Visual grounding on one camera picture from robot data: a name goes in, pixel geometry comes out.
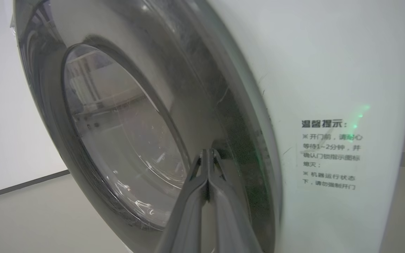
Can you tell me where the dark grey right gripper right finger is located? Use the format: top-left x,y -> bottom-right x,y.
208,149 -> 263,253

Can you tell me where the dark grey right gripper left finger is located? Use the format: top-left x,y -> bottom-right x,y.
155,149 -> 210,253

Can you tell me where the dark grey washing machine door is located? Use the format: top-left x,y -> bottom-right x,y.
12,0 -> 284,253

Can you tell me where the white washing machine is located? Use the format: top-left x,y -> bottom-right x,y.
202,0 -> 405,253

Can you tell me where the black text instruction sticker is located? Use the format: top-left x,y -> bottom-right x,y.
296,118 -> 368,192

